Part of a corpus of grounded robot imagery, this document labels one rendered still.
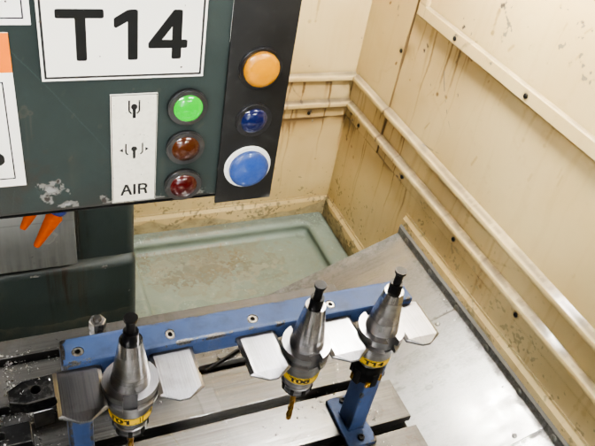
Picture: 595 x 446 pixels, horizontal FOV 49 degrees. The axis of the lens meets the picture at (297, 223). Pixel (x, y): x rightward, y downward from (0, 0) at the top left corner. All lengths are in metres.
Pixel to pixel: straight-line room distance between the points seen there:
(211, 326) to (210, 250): 1.07
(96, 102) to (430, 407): 1.09
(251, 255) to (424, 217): 0.57
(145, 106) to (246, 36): 0.08
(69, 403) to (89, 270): 0.68
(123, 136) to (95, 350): 0.41
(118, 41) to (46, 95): 0.05
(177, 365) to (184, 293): 0.97
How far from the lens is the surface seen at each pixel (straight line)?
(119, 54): 0.42
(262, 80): 0.45
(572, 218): 1.22
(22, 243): 1.34
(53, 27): 0.41
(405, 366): 1.45
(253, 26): 0.43
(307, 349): 0.82
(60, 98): 0.43
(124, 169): 0.46
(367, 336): 0.87
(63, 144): 0.45
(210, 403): 1.17
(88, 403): 0.78
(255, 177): 0.49
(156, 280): 1.81
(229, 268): 1.85
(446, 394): 1.41
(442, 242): 1.53
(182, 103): 0.44
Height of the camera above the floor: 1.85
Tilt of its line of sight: 38 degrees down
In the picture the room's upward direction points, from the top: 12 degrees clockwise
